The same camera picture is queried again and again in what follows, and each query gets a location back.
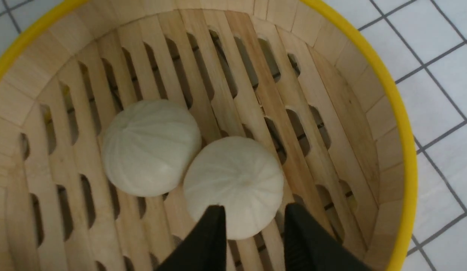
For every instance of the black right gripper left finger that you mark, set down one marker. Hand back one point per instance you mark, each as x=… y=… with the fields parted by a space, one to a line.
x=204 y=248

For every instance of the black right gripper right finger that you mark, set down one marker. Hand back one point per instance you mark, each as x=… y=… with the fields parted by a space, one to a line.
x=309 y=247

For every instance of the white steamed bun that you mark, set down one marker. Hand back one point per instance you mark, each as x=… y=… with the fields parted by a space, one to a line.
x=148 y=147
x=241 y=175

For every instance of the bamboo steamer basket yellow rim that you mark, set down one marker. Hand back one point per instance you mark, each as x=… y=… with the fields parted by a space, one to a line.
x=293 y=74

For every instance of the white checkered tablecloth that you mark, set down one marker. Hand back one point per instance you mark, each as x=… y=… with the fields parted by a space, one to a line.
x=424 y=45

